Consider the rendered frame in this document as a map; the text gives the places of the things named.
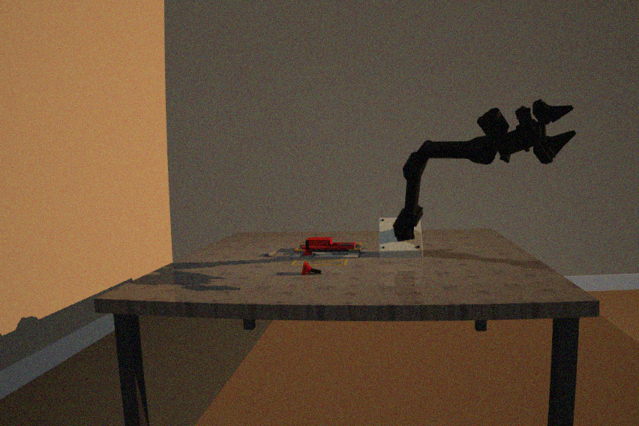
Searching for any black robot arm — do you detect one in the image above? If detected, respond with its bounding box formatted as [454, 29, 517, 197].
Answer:
[393, 106, 538, 241]

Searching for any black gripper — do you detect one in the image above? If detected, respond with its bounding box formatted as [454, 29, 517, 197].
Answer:
[512, 99, 576, 164]

